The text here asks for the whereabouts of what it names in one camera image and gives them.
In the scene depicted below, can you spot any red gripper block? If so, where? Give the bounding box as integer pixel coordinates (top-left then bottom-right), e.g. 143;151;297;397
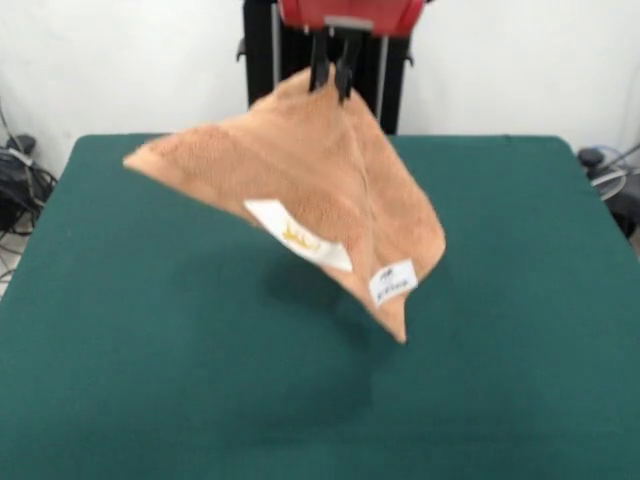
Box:
277;0;426;104

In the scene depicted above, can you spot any tan terry towel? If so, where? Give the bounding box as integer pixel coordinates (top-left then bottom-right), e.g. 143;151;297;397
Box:
122;66;447;345

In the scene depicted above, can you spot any small black device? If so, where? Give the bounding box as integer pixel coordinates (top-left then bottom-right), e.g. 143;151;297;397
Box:
5;133;37;154
577;146;606;169

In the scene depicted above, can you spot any dark green table cloth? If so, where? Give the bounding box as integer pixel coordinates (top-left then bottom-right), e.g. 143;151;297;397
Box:
0;132;640;480

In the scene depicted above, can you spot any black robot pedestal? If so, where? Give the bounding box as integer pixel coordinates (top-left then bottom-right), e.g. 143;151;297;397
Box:
236;0;417;136

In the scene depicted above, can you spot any black cable tangle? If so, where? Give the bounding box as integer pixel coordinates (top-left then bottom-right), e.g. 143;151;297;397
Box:
0;144;59;237

